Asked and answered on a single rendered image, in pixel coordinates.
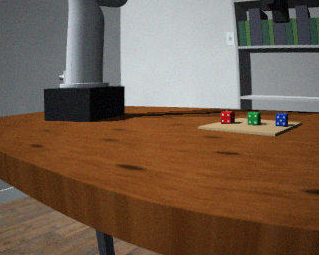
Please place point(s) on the green die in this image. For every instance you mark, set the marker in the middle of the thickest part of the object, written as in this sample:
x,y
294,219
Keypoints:
x,y
254,118

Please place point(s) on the blue die with white pips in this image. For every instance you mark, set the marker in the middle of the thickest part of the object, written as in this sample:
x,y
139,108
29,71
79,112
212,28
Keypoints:
x,y
281,119

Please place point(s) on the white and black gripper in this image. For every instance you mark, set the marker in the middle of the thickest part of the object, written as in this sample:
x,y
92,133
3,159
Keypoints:
x,y
281,16

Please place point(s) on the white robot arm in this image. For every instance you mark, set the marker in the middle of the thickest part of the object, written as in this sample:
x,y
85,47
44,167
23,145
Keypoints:
x,y
85,43

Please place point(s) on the red die with white pips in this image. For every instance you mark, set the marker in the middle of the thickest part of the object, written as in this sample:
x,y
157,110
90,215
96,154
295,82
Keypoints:
x,y
227,117

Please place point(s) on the beige flat mat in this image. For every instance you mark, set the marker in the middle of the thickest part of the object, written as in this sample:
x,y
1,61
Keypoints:
x,y
266,127

